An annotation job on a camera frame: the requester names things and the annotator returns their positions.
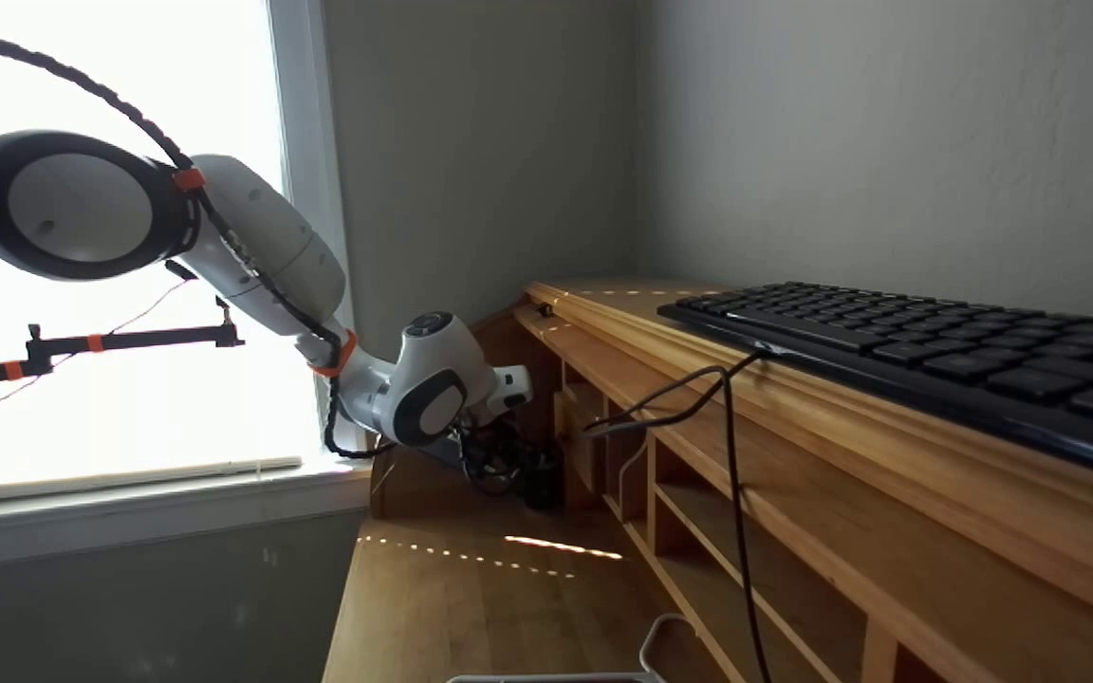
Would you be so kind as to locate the black computer keyboard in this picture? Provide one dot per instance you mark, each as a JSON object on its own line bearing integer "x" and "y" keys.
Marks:
{"x": 926, "y": 356}

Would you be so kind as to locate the window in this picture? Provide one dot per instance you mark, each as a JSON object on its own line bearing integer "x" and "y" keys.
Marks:
{"x": 110, "y": 57}

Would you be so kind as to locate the wooden desk hutch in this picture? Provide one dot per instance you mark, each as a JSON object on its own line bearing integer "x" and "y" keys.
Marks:
{"x": 888, "y": 531}

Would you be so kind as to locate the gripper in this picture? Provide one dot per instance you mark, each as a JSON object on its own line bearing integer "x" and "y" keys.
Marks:
{"x": 542, "y": 482}

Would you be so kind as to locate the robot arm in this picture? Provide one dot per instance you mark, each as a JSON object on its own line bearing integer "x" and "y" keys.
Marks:
{"x": 262, "y": 237}

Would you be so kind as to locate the stand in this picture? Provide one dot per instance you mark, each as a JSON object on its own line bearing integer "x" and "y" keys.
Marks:
{"x": 148, "y": 336}

